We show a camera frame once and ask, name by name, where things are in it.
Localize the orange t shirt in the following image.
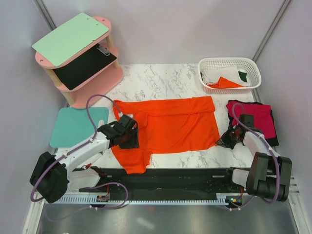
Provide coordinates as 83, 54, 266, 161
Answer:
208, 77, 244, 89
112, 96, 219, 174

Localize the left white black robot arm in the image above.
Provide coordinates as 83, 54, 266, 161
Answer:
30, 115, 139, 203

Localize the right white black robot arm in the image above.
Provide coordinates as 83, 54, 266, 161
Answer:
216, 114, 292, 203

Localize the folded black t shirt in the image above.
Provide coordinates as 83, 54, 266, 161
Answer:
225, 99, 280, 147

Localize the red white pen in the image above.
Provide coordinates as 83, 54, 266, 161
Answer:
81, 153, 103, 170

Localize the teal cutting board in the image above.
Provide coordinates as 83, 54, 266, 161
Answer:
50, 107, 95, 148

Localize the pink two tier shelf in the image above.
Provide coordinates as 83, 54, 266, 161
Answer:
39, 29, 123, 109

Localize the dark green cloth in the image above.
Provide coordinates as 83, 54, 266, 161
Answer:
238, 71, 247, 82

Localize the white plastic laundry basket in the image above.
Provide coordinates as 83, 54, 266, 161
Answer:
197, 57, 261, 95

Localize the black clipboard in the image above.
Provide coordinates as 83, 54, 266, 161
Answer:
53, 44, 117, 90

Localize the mint green board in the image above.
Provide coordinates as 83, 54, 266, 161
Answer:
32, 13, 111, 68

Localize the aluminium frame rail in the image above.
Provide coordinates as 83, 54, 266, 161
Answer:
34, 174, 301, 195

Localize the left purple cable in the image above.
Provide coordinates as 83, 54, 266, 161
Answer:
29, 94, 130, 221

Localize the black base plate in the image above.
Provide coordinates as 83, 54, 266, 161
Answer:
51, 167, 285, 201

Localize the white cable duct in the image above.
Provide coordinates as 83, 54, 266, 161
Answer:
54, 193, 234, 205

